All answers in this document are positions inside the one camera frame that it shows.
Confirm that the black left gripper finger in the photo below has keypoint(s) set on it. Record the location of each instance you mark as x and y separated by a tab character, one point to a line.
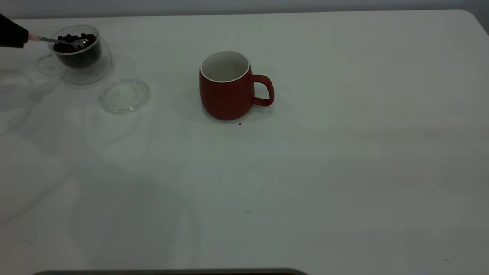
11	42
11	28

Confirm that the red ceramic mug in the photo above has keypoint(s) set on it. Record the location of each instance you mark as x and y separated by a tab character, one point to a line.
225	99

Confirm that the dark coffee beans heap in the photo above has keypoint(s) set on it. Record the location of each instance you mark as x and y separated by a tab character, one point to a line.
82	57

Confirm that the clear glass cup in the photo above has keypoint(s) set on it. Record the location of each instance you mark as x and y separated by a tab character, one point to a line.
95	68

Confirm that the clear glass dish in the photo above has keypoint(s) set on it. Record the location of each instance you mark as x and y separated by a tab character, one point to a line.
125	95

